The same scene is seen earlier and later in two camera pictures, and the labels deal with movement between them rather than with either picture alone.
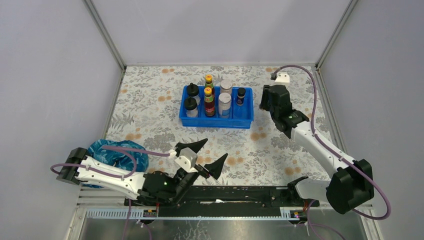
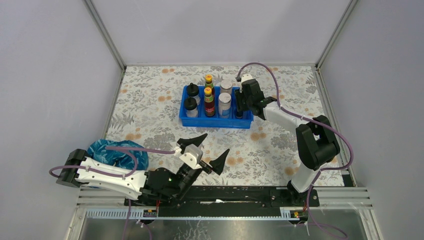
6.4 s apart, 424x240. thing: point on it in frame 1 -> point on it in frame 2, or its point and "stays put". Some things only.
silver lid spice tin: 224,100 stays put
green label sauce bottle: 209,107 stays put
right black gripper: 265,96 -> 238,95
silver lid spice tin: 226,86 stays put
